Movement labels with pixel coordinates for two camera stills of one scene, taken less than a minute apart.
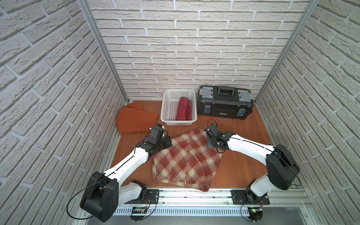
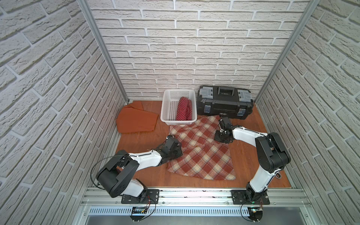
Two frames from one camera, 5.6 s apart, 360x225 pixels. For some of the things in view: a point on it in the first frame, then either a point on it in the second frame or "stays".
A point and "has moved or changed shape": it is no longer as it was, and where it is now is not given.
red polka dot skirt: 184,111 stays
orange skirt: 132,118 stays
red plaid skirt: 188,161 has moved or changed shape
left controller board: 138,210 stays
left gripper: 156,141 to 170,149
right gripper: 208,143 to 222,118
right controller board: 255,213 stays
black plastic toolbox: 224,101 stays
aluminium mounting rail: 226,198 stays
